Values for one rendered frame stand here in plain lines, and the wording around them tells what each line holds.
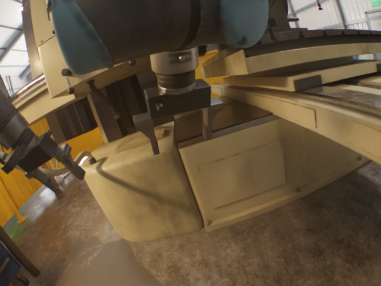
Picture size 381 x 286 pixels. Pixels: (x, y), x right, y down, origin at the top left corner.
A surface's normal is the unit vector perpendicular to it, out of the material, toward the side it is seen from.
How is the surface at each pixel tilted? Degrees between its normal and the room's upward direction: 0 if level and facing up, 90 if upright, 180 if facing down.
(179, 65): 114
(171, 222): 90
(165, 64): 105
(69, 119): 90
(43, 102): 90
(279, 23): 90
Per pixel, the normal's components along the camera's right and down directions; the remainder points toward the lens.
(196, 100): 0.35, 0.59
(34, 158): 0.15, 0.66
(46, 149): 0.92, -0.36
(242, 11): 0.66, 0.46
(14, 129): 0.87, 0.00
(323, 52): 0.07, 0.32
